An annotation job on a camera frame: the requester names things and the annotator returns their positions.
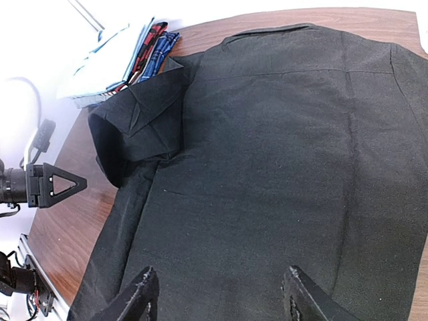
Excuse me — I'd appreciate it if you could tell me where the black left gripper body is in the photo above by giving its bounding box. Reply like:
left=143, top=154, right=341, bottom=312
left=25, top=165, right=45, bottom=207

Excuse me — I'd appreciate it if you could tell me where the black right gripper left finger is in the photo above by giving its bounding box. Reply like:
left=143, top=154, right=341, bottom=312
left=90, top=266, right=158, bottom=321

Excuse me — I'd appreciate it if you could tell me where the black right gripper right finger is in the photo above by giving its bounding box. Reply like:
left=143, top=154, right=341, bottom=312
left=282, top=265, right=358, bottom=321

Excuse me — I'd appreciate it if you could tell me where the black long sleeve shirt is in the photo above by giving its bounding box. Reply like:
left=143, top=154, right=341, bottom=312
left=68, top=24, right=427, bottom=320

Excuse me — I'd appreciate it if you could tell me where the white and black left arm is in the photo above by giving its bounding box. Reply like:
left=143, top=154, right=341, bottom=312
left=1, top=163, right=87, bottom=218

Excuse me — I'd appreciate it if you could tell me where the light blue folded shirt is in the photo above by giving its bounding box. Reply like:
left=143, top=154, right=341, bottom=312
left=57, top=16, right=154, bottom=98

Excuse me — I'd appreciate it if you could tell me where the red plaid folded shirt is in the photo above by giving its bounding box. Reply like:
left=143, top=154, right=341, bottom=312
left=127, top=21, right=168, bottom=84

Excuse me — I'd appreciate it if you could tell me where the aluminium front rail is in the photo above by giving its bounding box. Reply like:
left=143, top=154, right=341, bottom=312
left=17, top=234, right=70, bottom=321

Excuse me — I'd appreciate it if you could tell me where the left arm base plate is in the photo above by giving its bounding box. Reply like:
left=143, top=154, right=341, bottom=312
left=0, top=250, right=56, bottom=318

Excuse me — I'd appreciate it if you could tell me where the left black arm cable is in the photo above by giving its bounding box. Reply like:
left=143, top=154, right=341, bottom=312
left=0, top=76, right=43, bottom=134

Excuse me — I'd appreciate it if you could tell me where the left aluminium corner post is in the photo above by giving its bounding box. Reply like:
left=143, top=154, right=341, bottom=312
left=67, top=0, right=104, bottom=31

